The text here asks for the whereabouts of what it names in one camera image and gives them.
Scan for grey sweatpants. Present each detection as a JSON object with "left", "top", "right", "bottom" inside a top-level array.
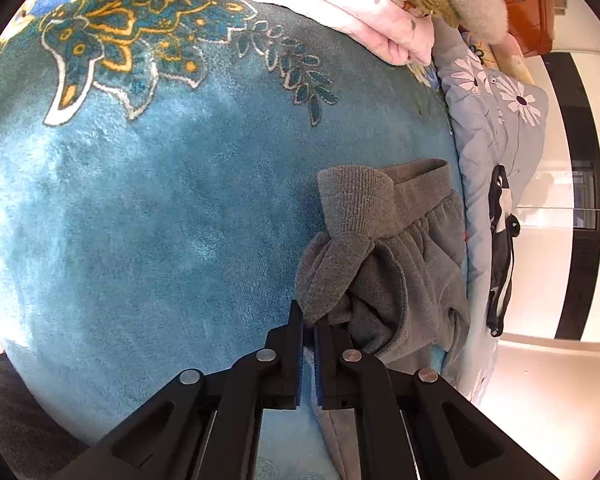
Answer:
[{"left": 294, "top": 157, "right": 473, "bottom": 480}]

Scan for white glossy wardrobe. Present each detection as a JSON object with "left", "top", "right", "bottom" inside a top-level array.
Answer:
[{"left": 474, "top": 49, "right": 600, "bottom": 480}]

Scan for black and white jacket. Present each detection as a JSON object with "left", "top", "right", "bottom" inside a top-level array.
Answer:
[{"left": 486, "top": 165, "right": 520, "bottom": 338}]

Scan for teal floral bed blanket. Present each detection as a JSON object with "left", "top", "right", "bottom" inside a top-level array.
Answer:
[{"left": 0, "top": 0, "right": 457, "bottom": 479}]

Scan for light blue floral quilt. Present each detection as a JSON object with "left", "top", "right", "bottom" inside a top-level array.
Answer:
[{"left": 432, "top": 18, "right": 548, "bottom": 400}]

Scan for pink pillow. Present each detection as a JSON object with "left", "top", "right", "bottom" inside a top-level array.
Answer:
[{"left": 462, "top": 30, "right": 534, "bottom": 84}]

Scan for orange wooden headboard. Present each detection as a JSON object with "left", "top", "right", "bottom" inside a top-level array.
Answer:
[{"left": 504, "top": 0, "right": 555, "bottom": 58}]

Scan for pink folded blanket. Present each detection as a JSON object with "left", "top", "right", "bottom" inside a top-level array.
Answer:
[{"left": 197, "top": 0, "right": 437, "bottom": 68}]

